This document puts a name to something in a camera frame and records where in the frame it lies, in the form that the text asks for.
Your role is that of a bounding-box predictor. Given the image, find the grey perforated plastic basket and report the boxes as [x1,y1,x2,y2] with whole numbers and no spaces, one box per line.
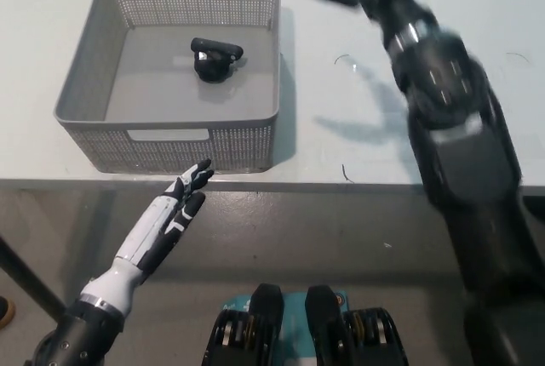
[52,0,282,174]

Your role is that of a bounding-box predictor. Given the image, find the black table leg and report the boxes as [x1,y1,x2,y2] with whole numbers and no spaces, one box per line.
[0,233,67,323]

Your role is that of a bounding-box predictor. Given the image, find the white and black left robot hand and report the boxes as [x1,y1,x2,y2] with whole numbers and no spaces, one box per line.
[79,158,215,315]

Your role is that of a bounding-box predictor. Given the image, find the brown shoe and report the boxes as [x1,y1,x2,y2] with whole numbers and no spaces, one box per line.
[0,296,17,331]

